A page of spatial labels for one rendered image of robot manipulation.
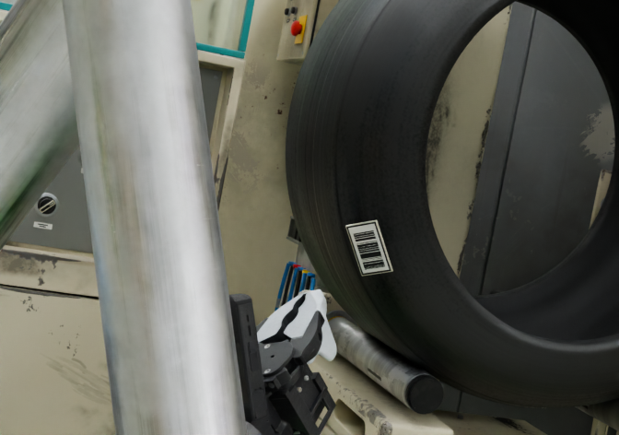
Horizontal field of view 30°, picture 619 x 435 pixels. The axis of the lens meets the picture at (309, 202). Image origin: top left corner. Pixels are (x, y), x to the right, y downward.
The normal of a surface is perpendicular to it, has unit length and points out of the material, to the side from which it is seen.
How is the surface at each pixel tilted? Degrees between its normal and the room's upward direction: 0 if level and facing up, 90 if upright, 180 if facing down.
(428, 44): 86
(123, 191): 89
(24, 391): 90
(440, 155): 90
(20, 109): 108
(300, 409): 70
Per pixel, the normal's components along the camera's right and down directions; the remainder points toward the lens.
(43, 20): -0.38, 0.06
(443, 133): 0.27, 0.10
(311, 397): 0.81, -0.16
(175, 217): 0.40, -0.11
